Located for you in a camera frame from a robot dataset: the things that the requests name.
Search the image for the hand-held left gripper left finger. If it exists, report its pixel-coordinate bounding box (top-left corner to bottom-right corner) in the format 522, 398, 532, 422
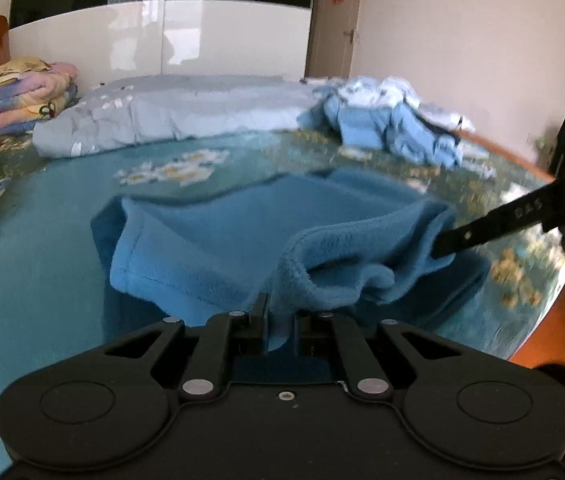
105, 292, 270, 403

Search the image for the light blue quilt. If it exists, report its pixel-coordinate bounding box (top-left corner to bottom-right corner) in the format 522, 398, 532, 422
32, 74, 346, 159

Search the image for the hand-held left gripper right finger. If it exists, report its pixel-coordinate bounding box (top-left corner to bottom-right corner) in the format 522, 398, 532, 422
295, 312, 463, 403

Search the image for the folded colourful patterned blanket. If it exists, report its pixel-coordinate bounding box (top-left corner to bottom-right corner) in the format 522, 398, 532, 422
0, 56, 82, 150

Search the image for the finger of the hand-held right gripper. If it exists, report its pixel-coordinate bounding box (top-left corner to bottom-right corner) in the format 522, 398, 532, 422
430, 180, 563, 261

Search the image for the white glossy wardrobe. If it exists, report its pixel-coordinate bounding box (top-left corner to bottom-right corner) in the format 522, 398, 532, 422
7, 0, 319, 87

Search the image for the blue fleece garment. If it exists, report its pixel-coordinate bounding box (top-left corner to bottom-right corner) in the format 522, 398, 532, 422
90, 167, 491, 361

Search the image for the white striped garment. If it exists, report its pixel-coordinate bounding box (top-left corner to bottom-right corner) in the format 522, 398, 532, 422
333, 76, 477, 135

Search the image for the pile of light blue clothes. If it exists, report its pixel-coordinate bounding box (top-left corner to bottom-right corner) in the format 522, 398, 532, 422
297, 92, 464, 169

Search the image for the orange wooden bed frame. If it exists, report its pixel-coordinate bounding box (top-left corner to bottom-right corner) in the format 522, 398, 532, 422
453, 130, 565, 373

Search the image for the beige room door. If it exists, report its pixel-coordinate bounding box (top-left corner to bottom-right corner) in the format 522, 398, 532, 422
305, 0, 365, 82

